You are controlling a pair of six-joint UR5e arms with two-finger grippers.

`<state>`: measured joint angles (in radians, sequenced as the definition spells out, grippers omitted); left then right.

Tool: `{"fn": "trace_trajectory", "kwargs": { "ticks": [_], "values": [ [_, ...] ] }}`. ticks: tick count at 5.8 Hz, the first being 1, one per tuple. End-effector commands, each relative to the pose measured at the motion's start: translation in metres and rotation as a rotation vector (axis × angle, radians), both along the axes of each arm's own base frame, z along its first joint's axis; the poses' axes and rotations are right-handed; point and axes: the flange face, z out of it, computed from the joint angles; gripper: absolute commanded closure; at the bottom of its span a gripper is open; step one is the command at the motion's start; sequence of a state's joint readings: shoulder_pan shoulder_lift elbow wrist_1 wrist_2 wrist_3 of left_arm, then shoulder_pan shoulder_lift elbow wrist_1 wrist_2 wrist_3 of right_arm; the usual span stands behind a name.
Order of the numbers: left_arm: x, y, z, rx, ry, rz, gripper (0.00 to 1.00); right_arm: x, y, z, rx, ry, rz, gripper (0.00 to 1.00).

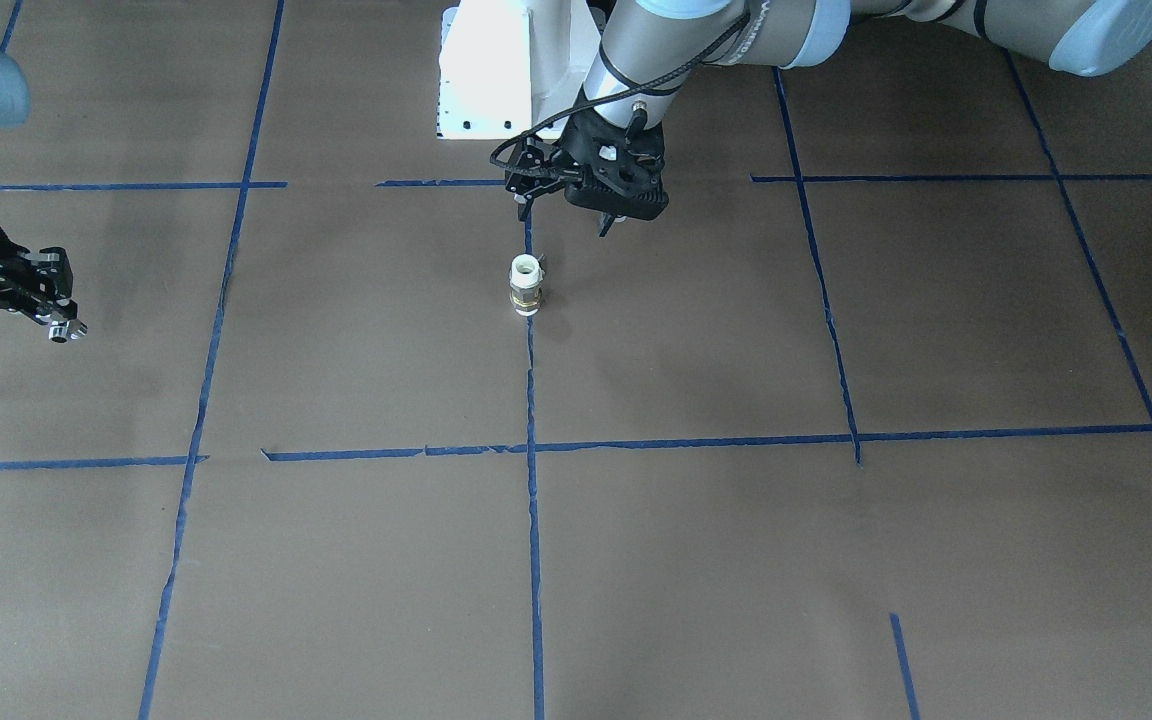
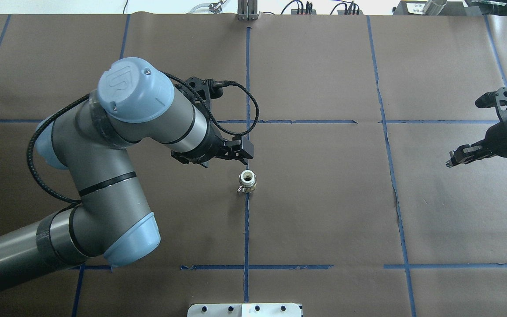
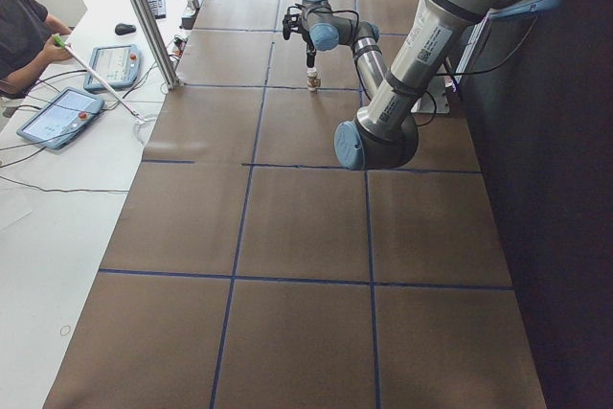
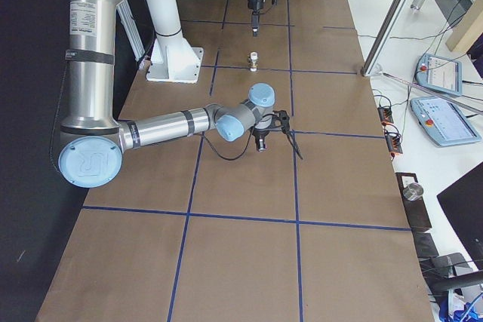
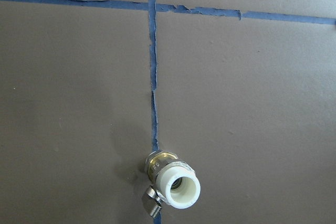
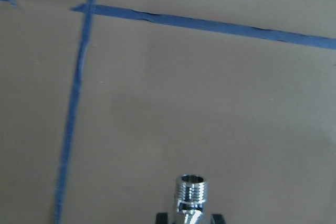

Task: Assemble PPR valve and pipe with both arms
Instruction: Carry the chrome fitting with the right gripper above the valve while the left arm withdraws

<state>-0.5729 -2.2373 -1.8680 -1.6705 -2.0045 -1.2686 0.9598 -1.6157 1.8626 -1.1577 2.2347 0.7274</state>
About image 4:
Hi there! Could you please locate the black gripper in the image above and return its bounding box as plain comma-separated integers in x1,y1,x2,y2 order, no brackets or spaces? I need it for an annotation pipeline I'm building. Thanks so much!
248,0,278,37
252,110,290,149

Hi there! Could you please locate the black metal block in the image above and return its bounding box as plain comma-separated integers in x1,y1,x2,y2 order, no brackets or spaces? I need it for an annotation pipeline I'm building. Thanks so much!
395,172,432,232

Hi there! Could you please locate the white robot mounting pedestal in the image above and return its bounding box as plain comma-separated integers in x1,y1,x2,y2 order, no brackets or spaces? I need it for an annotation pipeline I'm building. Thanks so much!
134,0,204,84

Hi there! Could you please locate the grey teach pendant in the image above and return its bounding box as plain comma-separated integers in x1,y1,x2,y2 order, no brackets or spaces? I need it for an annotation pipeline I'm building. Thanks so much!
415,53,463,96
410,97,481,147

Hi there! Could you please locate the lower grey teach pendant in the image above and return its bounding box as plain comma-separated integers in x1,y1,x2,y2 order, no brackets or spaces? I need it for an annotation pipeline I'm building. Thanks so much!
410,97,481,147

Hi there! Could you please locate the brown paper table mat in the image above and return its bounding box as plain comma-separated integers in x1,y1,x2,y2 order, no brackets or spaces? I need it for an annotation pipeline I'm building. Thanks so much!
37,0,433,321

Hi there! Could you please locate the steel metal cup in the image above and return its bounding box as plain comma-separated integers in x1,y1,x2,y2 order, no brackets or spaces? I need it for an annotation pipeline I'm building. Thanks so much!
402,182,424,201

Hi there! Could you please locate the aluminium profile camera post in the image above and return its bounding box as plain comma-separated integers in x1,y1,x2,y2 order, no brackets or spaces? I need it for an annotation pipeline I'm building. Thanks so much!
361,0,407,77

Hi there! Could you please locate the white brass PPR valve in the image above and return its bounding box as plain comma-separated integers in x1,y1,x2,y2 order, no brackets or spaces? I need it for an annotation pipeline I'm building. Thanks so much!
248,51,259,72

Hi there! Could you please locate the upper grey teach pendant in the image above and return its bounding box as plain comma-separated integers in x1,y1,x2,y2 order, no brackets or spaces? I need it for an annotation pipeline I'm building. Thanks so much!
415,53,463,96

